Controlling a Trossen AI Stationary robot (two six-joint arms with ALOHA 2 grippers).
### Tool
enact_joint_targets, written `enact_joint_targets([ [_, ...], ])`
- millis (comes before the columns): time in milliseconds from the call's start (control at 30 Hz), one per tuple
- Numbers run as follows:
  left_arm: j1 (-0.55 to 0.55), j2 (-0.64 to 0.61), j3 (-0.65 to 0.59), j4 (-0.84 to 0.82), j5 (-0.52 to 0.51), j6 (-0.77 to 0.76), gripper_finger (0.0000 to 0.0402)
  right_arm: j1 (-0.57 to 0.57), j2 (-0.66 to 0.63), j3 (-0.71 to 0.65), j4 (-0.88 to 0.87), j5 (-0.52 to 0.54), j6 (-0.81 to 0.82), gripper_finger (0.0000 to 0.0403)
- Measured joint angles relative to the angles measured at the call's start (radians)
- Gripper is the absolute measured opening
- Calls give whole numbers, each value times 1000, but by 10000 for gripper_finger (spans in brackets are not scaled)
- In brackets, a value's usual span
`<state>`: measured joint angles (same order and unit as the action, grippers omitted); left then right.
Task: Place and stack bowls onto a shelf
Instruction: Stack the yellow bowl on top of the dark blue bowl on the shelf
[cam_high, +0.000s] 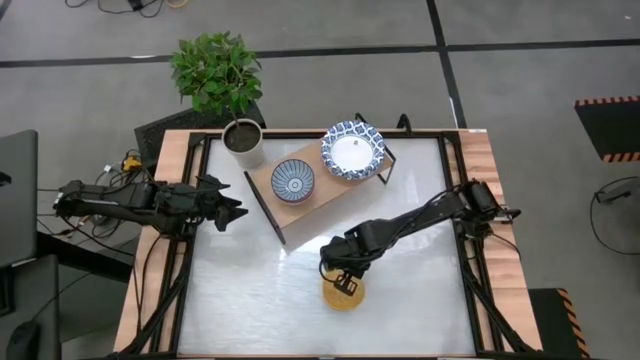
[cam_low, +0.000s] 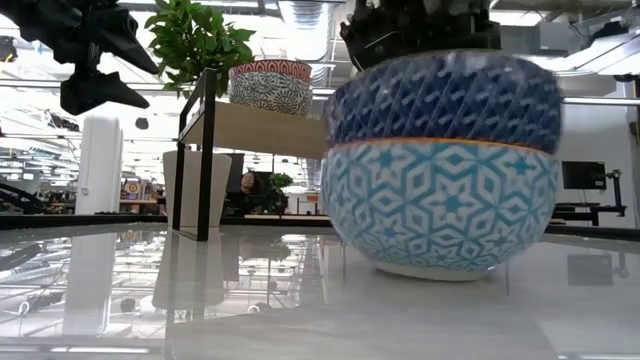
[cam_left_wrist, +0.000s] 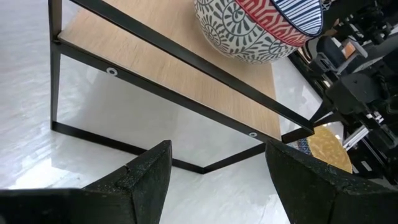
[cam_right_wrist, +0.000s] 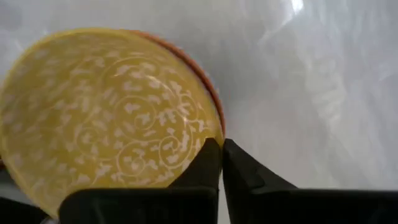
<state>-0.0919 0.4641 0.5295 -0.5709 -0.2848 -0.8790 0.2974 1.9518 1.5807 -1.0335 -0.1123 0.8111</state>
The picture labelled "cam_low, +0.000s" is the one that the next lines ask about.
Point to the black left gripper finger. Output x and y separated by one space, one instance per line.
125 42
100 92

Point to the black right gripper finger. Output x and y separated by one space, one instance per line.
367 45

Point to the dark blue patterned bowl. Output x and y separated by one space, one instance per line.
450 100

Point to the red patterned bowl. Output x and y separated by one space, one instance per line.
272 69

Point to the black floral pattern bowl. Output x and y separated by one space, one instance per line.
270 97

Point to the turquoise geometric pattern bowl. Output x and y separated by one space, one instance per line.
440 210

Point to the white pillar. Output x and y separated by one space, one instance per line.
99 165

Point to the green leafy potted tree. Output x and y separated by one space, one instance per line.
200 40

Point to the colourful printed box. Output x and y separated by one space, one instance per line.
133 191

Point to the white planter pot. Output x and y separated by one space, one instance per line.
223 185

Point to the small green plant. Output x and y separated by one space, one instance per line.
280 181

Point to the person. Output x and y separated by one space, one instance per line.
248 182

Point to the black monitor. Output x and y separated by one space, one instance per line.
583 175

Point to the black desk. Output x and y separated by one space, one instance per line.
590 209

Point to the black dome camera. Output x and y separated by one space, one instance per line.
141 123

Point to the silver horizontal rail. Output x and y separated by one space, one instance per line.
600 101

